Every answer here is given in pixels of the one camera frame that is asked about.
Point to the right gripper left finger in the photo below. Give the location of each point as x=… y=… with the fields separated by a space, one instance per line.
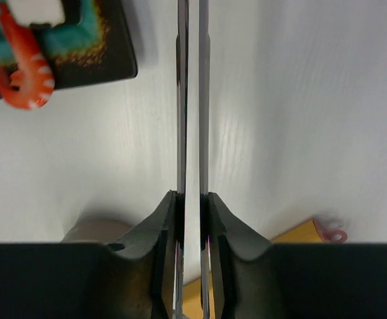
x=140 y=281

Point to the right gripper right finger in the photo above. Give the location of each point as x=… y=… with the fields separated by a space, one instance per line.
x=241 y=273

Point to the metal serving tongs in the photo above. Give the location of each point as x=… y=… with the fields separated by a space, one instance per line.
x=193 y=85

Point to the round metal lunch tin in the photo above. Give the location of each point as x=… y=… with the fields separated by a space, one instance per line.
x=102 y=230

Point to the yellow wooden block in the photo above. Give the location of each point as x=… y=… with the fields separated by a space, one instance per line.
x=306 y=232

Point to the orange toy shrimp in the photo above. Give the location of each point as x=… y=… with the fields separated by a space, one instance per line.
x=32 y=84

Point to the black square plate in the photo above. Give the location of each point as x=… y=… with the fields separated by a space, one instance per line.
x=97 y=49

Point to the white tofu cube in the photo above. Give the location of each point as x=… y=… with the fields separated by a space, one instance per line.
x=37 y=12

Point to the pink ring tag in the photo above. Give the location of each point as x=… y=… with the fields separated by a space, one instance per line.
x=330 y=230

